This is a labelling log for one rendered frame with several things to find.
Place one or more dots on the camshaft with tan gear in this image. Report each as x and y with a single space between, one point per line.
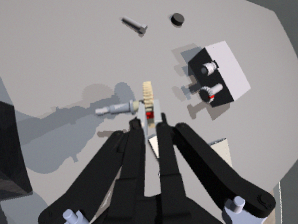
133 106

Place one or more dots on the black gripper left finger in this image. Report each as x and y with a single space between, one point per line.
82 200

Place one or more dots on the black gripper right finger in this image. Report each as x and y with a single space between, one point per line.
240 201

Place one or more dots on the grey metal bolt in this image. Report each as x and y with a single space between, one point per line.
140 27

